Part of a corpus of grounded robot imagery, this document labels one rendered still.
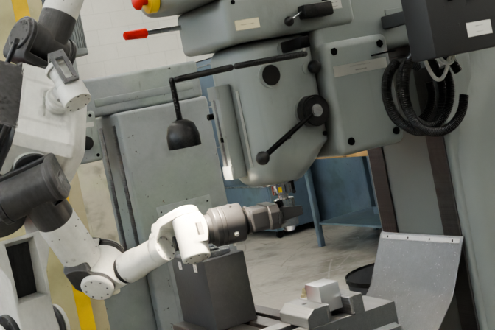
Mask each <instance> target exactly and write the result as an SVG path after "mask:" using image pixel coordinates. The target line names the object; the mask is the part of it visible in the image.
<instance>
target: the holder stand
mask: <svg viewBox="0 0 495 330"><path fill-rule="evenodd" d="M208 246H209V249H210V252H211V255H210V257H209V258H208V259H206V260H204V261H202V262H199V263H196V264H184V263H183V261H182V258H181V255H180V254H178V255H175V257H174V259H172V266H173V270H174V274H175V280H176V284H177V288H178V295H179V299H180V305H181V309H182V313H183V320H184V321H186V322H188V323H192V324H195V325H198V326H202V327H204V328H207V329H211V330H225V329H229V328H231V327H234V326H238V325H240V324H243V323H246V322H249V321H252V320H255V319H256V318H257V317H256V310H255V306H254V302H253V296H252V292H251V288H250V281H249V277H248V270H247V266H246V262H245V255H244V252H243V250H233V249H230V246H228V245H224V246H220V247H214V245H213V244H208Z"/></svg>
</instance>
